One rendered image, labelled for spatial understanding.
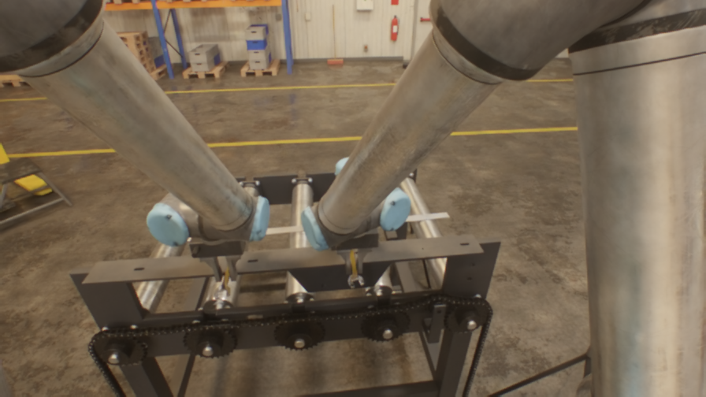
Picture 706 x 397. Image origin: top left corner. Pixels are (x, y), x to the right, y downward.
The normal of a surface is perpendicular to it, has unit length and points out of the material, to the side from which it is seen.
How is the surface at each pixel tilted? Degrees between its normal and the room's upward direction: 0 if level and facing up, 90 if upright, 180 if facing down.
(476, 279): 90
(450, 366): 90
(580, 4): 103
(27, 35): 113
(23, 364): 0
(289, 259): 0
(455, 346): 90
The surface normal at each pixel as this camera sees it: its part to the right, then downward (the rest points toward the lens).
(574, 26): 0.25, 0.78
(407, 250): 0.00, -0.87
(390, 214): 0.63, 0.38
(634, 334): -0.68, 0.28
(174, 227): -0.18, 0.48
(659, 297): -0.43, 0.26
